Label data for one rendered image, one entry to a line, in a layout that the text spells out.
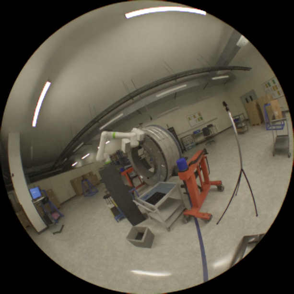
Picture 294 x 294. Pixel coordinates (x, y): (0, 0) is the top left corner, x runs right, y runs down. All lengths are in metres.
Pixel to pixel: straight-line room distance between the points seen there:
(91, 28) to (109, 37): 0.57
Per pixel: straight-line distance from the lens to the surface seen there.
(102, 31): 2.85
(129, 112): 5.20
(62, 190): 8.47
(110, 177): 1.58
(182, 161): 1.01
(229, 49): 4.92
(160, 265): 1.50
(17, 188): 4.97
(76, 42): 2.89
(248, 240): 1.36
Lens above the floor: 1.39
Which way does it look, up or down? level
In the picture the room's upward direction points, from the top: 24 degrees counter-clockwise
